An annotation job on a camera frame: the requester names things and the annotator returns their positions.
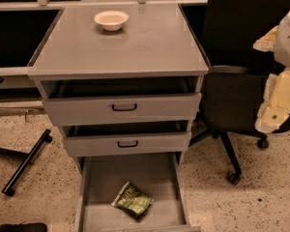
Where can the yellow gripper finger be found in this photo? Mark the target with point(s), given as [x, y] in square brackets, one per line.
[267, 42]
[274, 113]

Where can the green jalapeno chip bag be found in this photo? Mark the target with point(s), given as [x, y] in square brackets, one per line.
[132, 200]

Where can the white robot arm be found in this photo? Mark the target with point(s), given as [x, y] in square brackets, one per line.
[282, 45]

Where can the grey bottom drawer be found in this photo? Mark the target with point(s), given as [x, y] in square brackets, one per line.
[155, 174]

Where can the grey drawer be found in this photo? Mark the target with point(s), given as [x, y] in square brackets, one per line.
[88, 101]
[155, 174]
[101, 140]

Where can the grey drawer cabinet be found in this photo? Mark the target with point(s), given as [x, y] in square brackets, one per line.
[155, 42]

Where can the grey middle drawer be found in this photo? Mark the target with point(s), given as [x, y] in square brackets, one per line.
[101, 140]

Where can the grey top drawer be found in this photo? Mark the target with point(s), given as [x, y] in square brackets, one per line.
[88, 101]

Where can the black office chair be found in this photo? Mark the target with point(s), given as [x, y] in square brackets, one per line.
[233, 89]

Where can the white paper bowl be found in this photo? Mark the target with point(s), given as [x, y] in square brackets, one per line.
[111, 20]

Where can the black object bottom left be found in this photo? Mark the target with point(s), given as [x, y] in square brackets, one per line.
[30, 227]

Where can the black floor stand leg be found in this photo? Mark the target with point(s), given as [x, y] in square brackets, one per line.
[26, 159]

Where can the black middle drawer handle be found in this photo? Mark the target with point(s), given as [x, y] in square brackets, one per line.
[127, 144]

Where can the black drawer handle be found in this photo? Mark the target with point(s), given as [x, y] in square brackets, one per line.
[124, 107]
[127, 144]

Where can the black top drawer handle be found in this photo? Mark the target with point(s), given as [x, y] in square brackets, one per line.
[124, 107]

